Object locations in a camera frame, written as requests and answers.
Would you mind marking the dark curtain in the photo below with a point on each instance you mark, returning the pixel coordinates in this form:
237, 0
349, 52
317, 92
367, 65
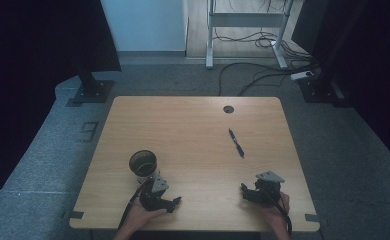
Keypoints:
366, 60
33, 50

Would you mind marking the black stand with base plate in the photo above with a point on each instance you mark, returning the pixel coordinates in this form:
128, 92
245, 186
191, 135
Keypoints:
318, 90
93, 90

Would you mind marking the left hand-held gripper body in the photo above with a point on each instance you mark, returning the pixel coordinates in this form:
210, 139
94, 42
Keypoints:
152, 196

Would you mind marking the dark metal mesh cup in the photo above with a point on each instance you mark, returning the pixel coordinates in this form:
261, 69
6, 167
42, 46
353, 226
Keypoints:
143, 164

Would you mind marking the person's left hand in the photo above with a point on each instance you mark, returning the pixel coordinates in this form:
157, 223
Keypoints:
142, 216

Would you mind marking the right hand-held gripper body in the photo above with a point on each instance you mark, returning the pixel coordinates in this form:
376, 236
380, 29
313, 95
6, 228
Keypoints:
269, 190

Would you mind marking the black pen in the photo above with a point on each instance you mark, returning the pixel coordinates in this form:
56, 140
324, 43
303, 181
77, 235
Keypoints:
236, 143

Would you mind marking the white metal desk frame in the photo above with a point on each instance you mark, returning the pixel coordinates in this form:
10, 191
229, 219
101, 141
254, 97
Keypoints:
246, 20

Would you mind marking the black tape piece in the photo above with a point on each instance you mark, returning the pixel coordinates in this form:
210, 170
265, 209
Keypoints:
77, 215
312, 218

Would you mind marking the person's right hand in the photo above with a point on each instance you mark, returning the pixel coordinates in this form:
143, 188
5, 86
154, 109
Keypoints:
276, 213

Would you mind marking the white power strip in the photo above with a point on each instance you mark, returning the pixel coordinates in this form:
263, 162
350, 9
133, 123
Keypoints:
302, 75

